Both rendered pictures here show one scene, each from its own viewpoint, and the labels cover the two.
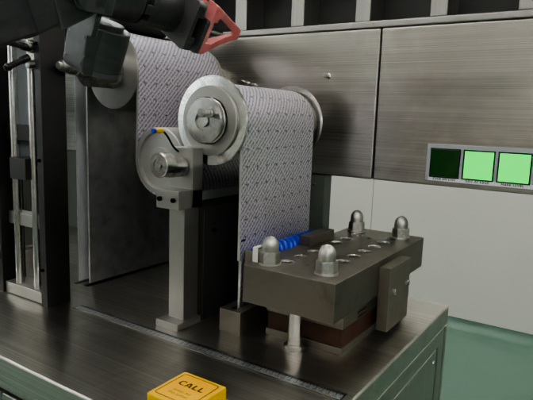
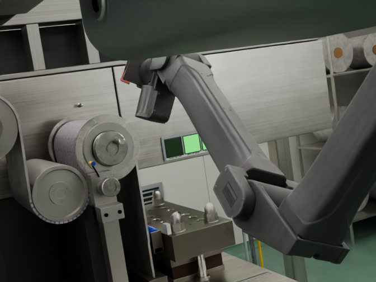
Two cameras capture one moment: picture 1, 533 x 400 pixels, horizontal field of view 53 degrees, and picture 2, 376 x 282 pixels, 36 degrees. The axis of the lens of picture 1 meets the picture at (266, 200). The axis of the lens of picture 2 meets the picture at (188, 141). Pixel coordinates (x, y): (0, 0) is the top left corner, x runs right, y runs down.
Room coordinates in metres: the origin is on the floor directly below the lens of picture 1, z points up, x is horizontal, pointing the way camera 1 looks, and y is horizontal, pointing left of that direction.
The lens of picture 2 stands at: (0.10, 1.08, 1.36)
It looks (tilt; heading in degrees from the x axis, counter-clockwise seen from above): 6 degrees down; 301
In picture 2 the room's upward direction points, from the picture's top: 9 degrees counter-clockwise
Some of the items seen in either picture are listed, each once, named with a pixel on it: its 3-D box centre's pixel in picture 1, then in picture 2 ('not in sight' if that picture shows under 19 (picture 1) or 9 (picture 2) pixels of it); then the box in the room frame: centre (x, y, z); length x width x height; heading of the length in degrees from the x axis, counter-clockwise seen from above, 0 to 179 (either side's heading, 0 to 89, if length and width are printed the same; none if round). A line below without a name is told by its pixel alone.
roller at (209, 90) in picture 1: (253, 121); (92, 146); (1.00, 0.03, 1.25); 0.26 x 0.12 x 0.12; 147
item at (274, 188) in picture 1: (278, 198); (125, 197); (0.97, -0.02, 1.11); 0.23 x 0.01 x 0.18; 147
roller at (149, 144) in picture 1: (204, 157); (47, 187); (1.07, 0.13, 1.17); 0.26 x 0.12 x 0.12; 147
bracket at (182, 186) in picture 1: (178, 237); (113, 243); (0.88, 0.15, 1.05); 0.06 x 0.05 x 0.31; 147
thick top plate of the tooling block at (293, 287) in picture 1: (343, 265); (168, 226); (0.94, -0.14, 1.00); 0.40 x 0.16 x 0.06; 147
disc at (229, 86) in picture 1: (211, 121); (108, 147); (0.90, 0.10, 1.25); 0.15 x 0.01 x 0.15; 57
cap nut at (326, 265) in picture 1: (327, 259); (210, 211); (0.78, -0.09, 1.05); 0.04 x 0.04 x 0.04
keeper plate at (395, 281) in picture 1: (395, 292); not in sight; (0.90, -0.23, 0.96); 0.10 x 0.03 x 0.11; 147
